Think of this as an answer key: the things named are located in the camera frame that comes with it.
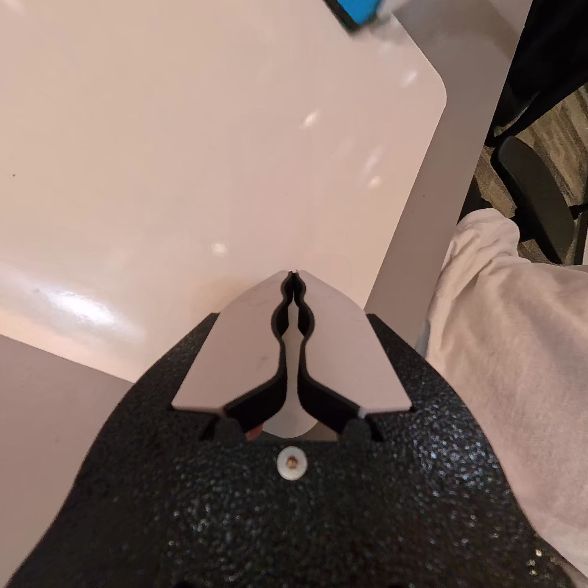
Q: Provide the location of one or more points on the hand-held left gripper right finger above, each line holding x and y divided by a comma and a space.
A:
353, 358

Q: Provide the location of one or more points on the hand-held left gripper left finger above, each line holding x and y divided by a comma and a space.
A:
239, 349

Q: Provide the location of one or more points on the white whiteboard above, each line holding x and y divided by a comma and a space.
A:
183, 160

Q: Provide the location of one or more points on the blue whiteboard eraser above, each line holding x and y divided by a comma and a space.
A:
360, 11

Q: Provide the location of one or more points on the black office chair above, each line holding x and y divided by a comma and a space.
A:
537, 197

